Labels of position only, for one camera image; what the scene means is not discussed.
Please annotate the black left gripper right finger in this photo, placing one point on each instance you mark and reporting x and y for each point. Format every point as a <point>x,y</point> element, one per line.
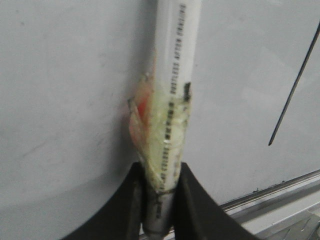
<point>196,216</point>

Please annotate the white whiteboard marker pen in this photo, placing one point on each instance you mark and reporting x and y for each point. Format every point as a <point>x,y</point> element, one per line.
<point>168,109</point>

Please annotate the white whiteboard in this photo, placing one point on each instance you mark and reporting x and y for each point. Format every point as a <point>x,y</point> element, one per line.
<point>68,68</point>

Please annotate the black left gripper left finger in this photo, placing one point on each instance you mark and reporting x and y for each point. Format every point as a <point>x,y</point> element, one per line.
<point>121,217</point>

